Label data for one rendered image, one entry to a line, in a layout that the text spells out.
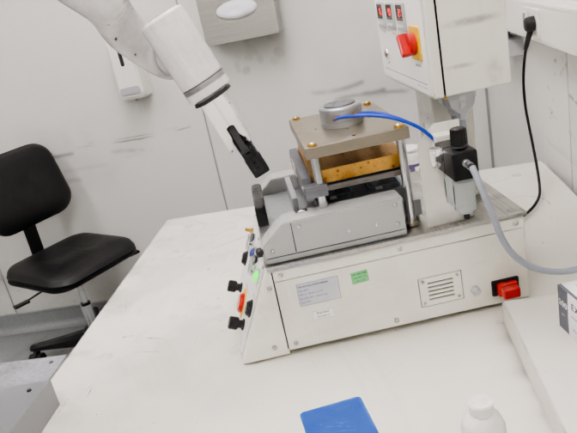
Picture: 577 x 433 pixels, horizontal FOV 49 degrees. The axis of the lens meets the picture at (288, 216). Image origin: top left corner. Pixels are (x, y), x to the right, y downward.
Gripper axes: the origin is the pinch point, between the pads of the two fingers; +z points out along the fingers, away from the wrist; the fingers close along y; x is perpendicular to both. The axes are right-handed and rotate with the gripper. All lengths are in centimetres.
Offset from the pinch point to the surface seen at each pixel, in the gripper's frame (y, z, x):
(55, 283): -118, 25, -101
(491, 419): 60, 25, 11
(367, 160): 10.2, 7.4, 17.5
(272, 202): -5.6, 9.5, -2.0
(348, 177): 10.2, 8.2, 13.1
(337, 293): 16.8, 23.3, 0.9
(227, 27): -146, -19, 8
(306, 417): 34.5, 29.6, -12.1
